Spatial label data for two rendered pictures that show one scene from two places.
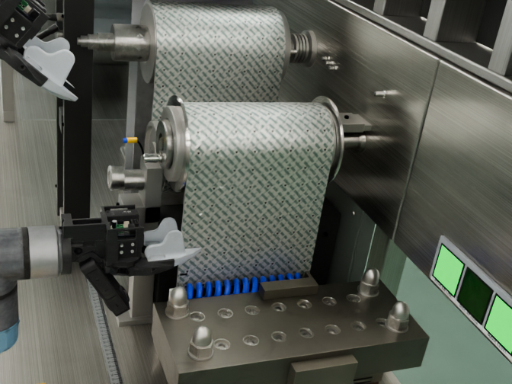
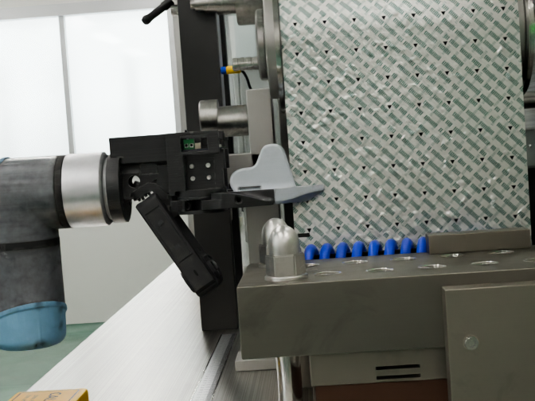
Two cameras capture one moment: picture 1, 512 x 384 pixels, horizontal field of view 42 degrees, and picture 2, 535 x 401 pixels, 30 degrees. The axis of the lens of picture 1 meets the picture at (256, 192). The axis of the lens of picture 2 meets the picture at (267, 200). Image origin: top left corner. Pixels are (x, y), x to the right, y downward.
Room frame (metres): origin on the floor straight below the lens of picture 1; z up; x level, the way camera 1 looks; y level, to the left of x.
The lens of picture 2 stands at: (-0.02, -0.31, 1.14)
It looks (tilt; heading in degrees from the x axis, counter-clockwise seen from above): 3 degrees down; 26
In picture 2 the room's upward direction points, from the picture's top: 4 degrees counter-clockwise
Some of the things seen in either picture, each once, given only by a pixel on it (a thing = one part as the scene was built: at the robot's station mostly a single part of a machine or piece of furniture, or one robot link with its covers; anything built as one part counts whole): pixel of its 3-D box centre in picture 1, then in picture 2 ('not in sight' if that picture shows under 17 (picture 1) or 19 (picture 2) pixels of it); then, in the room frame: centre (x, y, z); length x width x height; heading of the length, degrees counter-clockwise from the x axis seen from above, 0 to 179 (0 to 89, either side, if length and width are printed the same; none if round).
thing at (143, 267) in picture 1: (144, 262); (230, 199); (0.85, 0.15, 1.09); 0.09 x 0.05 x 0.02; 112
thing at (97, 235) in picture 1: (102, 243); (171, 176); (0.85, 0.21, 1.12); 0.12 x 0.08 x 0.09; 114
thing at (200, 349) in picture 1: (202, 340); (284, 251); (0.74, 0.05, 1.05); 0.04 x 0.04 x 0.04
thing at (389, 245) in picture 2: (247, 287); (411, 255); (0.92, -0.01, 1.03); 0.21 x 0.04 x 0.03; 114
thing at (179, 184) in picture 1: (175, 143); (279, 43); (0.95, 0.13, 1.25); 0.15 x 0.01 x 0.15; 24
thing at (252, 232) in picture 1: (251, 237); (408, 169); (0.94, 0.00, 1.11); 0.23 x 0.01 x 0.18; 114
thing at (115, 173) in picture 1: (115, 177); (209, 118); (0.95, 0.22, 1.18); 0.04 x 0.02 x 0.04; 24
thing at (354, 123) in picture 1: (349, 121); not in sight; (1.07, -0.14, 1.28); 0.06 x 0.05 x 0.02; 114
